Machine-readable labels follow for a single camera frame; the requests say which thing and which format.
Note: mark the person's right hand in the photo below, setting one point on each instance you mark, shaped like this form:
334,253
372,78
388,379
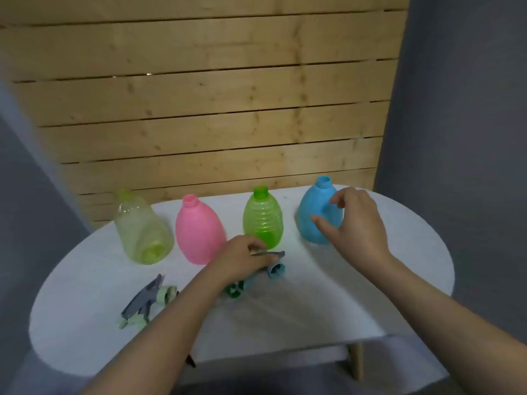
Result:
358,226

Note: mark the person's left hand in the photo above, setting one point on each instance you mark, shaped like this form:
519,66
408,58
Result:
239,259

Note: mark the white green spray head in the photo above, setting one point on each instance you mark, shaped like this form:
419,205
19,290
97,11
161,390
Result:
235,289

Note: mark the grey blue spray head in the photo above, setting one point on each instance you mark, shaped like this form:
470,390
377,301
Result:
276,271

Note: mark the green ribbed plastic bottle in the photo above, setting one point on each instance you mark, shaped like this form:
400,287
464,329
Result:
263,218

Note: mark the pink plastic bottle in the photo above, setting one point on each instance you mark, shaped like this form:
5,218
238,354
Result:
197,234

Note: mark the blue plastic bottle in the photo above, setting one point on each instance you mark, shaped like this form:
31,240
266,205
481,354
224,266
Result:
313,205

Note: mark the pale yellow-green clear bottle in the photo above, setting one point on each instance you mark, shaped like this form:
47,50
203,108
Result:
140,230

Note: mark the grey pale green spray head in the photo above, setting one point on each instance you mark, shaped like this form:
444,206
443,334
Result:
142,302

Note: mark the black spray head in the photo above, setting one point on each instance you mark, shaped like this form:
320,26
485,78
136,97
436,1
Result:
191,362

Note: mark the person's left forearm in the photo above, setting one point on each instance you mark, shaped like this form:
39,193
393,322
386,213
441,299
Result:
164,337

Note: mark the person's right forearm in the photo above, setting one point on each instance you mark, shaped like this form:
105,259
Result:
444,324

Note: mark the wooden table leg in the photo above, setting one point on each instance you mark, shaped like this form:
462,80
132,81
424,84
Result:
356,362

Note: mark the wooden slat panel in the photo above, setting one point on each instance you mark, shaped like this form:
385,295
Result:
206,98

